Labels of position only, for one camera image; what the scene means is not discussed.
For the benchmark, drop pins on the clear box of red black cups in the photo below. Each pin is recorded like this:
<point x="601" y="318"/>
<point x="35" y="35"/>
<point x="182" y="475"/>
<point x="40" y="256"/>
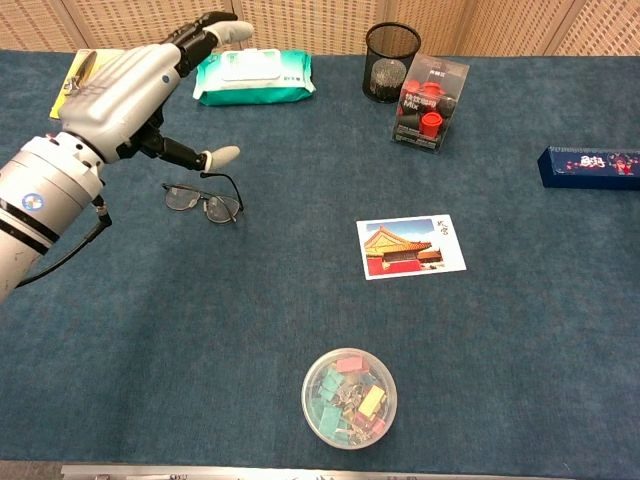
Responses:
<point x="425" y="115"/>

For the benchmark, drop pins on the palace photo postcard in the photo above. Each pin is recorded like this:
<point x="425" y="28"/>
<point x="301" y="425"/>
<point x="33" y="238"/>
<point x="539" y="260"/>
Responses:
<point x="410" y="250"/>

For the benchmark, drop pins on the yellow binder clip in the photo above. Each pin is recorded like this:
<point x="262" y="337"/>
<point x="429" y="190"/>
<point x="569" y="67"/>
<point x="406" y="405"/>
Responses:
<point x="372" y="400"/>

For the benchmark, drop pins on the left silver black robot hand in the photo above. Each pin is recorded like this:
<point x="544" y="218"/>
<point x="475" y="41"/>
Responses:
<point x="120" y="95"/>

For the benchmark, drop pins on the pink binder clip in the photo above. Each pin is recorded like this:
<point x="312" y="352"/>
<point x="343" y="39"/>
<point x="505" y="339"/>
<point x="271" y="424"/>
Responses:
<point x="352" y="364"/>

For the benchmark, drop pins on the dark blue printed box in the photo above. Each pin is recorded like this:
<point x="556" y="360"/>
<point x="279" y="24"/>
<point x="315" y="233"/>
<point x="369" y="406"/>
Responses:
<point x="590" y="170"/>

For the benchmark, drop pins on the aluminium rail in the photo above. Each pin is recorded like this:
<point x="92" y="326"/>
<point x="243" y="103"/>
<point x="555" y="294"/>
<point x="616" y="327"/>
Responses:
<point x="250" y="472"/>

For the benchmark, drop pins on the green white wet wipes pack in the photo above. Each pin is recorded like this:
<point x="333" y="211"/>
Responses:
<point x="250" y="80"/>

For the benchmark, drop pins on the teal binder clip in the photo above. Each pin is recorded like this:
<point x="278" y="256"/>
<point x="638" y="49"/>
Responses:
<point x="332" y="420"/>
<point x="330" y="382"/>

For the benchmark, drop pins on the yellow razor blister pack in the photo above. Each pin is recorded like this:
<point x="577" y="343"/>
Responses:
<point x="80" y="62"/>

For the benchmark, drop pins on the black mesh pen holder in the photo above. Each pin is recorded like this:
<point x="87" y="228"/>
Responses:
<point x="385" y="75"/>

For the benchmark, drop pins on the teal felt table cloth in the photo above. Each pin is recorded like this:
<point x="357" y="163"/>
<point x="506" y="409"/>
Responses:
<point x="250" y="300"/>

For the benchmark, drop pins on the clear round tub of clips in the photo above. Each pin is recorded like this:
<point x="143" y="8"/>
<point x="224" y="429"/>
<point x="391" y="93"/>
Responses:
<point x="350" y="400"/>

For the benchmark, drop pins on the thin-framed eyeglasses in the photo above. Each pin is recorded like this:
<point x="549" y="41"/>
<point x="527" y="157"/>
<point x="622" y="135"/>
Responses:
<point x="220" y="210"/>

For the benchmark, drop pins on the woven rattan folding screen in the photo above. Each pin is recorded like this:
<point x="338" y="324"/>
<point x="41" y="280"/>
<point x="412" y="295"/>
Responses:
<point x="125" y="20"/>

